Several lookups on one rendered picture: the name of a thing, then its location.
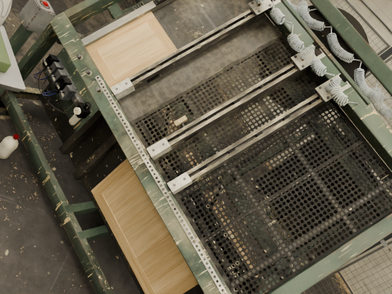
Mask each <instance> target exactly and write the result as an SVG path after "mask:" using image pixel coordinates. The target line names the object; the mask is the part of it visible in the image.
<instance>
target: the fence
mask: <svg viewBox="0 0 392 294"><path fill-rule="evenodd" d="M173 1H175V0H166V1H164V2H162V3H161V4H159V5H157V6H156V5H155V3H154V2H153V1H151V2H150V3H147V4H146V5H144V6H142V7H140V8H138V9H137V10H135V11H133V12H131V13H129V14H127V15H125V16H124V17H122V18H120V19H118V20H116V21H115V22H113V23H111V24H109V25H107V26H105V27H103V28H102V29H100V30H98V31H96V32H94V33H92V34H91V35H89V36H87V37H85V38H83V39H81V40H82V43H83V44H84V46H85V47H87V46H89V45H91V44H92V43H94V42H96V41H98V40H100V39H102V38H103V37H105V36H107V35H109V34H111V33H112V32H114V31H116V30H118V29H120V28H122V27H123V26H125V25H127V24H129V23H131V22H133V21H135V20H136V19H138V18H140V17H142V16H143V15H145V14H147V13H149V12H154V11H156V10H158V9H160V8H162V7H164V6H165V5H167V4H169V3H171V2H173Z"/></svg>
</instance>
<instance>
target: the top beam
mask: <svg viewBox="0 0 392 294"><path fill-rule="evenodd" d="M274 8H278V9H280V11H281V12H282V13H283V14H284V15H285V21H287V22H291V23H292V24H290V23H285V22H283V23H282V24H277V23H275V21H274V20H273V19H272V18H271V15H270V12H271V11H272V9H273V7H271V8H269V9H267V10H265V14H266V15H267V16H268V17H269V18H270V20H271V21H272V22H273V24H274V25H275V26H276V27H277V29H278V30H279V31H280V32H281V33H282V35H283V36H284V38H286V40H288V39H287V37H288V36H289V35H290V34H291V32H292V25H293V34H297V35H298V37H299V39H300V40H301V41H302V42H304V47H306V48H307V47H309V46H311V45H313V42H314V41H313V39H312V38H311V37H310V36H309V35H308V33H307V32H306V31H305V30H304V28H303V27H302V26H301V25H300V24H299V22H298V21H297V20H296V19H295V18H294V17H293V15H292V14H291V13H290V11H288V9H287V8H286V7H285V5H284V4H283V3H282V2H280V3H278V4H276V5H275V6H274ZM320 60H321V63H323V65H324V66H326V67H327V69H326V70H327V71H326V73H329V74H333V75H335V76H336V75H338V74H340V72H339V71H338V69H337V68H336V67H335V66H334V65H333V63H332V62H331V61H330V60H329V59H328V58H327V56H325V57H323V58H321V59H320ZM308 67H309V68H310V70H311V71H312V73H314V71H313V70H312V68H311V67H310V65H309V66H308ZM314 75H315V76H316V77H317V79H318V80H319V81H320V82H321V84H323V83H325V82H326V81H328V80H330V79H331V78H333V77H334V76H332V75H327V74H324V75H323V76H318V75H317V74H316V73H314ZM340 83H341V84H339V85H340V86H341V87H344V86H345V85H347V83H346V82H345V83H344V81H343V80H341V82H340ZM343 93H344V94H345V95H347V96H348V98H347V99H348V102H354V103H358V104H351V103H347V104H346V105H345V106H340V105H339V106H340V108H342V110H343V111H344V112H345V114H346V115H347V116H348V117H349V119H350V120H351V121H352V122H353V123H354V125H355V126H356V127H357V129H358V130H359V131H360V132H361V134H362V135H363V136H364V137H365V138H366V140H367V141H368V143H370V145H371V146H372V147H373V149H374V150H375V151H376V152H377V154H378V155H379V156H380V157H381V158H382V160H383V161H384V162H385V164H386V165H387V166H388V167H389V169H390V170H391V171H392V130H391V129H390V128H389V127H388V126H387V125H386V123H385V122H384V121H383V120H382V119H381V117H380V116H379V115H378V114H377V113H376V112H375V110H374V109H373V108H372V106H371V105H366V103H365V102H364V101H363V100H362V99H361V97H360V96H359V95H358V94H357V93H356V92H355V90H354V89H353V88H352V87H350V88H348V89H347V90H345V91H343Z"/></svg>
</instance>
